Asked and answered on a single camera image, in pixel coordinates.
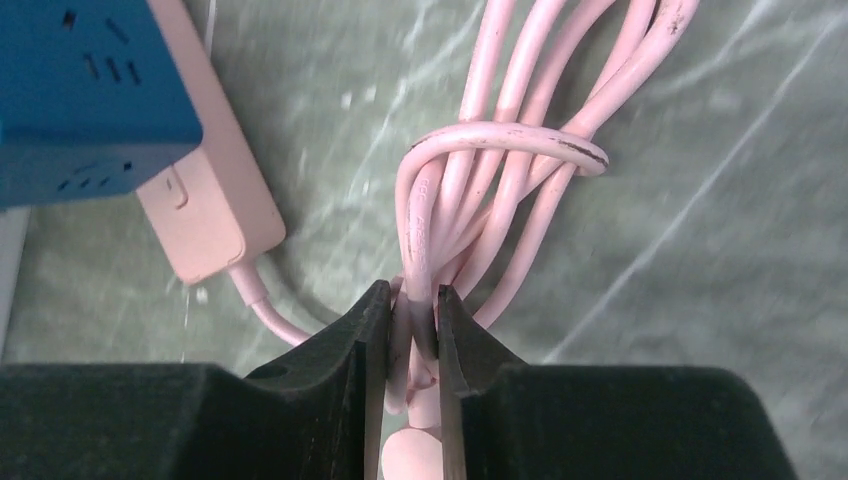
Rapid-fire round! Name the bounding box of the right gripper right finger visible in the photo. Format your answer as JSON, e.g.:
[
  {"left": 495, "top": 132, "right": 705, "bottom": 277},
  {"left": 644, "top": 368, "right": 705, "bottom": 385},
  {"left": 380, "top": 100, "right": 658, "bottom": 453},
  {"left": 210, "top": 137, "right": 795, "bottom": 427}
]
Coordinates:
[{"left": 438, "top": 285, "right": 796, "bottom": 479}]

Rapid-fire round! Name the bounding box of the pink power strip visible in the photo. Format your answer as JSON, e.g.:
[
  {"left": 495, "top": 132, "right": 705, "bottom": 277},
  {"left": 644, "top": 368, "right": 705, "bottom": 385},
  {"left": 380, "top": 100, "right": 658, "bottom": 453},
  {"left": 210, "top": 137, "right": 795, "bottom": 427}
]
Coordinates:
[{"left": 137, "top": 0, "right": 286, "bottom": 304}]

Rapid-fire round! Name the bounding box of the blue cube socket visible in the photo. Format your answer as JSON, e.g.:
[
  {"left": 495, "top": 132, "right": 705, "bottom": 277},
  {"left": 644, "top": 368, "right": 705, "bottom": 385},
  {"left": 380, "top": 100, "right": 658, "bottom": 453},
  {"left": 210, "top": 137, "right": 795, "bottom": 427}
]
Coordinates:
[{"left": 1, "top": 1, "right": 203, "bottom": 209}]

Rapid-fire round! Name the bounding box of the pink cable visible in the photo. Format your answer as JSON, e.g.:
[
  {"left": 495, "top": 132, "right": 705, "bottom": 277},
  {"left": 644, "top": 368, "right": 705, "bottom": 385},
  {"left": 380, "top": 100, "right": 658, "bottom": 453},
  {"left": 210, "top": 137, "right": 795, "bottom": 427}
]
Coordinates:
[{"left": 226, "top": 0, "right": 702, "bottom": 480}]

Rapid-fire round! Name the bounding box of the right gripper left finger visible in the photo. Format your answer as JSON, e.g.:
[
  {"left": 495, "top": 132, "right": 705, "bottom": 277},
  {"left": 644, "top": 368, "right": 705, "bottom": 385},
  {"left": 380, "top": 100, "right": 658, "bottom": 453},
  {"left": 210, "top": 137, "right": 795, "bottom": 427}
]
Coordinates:
[{"left": 1, "top": 280, "right": 391, "bottom": 479}]

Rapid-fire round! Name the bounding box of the white power strip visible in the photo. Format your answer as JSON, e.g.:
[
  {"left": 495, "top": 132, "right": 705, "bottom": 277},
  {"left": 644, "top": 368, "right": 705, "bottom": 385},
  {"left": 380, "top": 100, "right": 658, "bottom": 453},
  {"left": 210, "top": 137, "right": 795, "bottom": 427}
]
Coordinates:
[{"left": 0, "top": 207, "right": 31, "bottom": 355}]

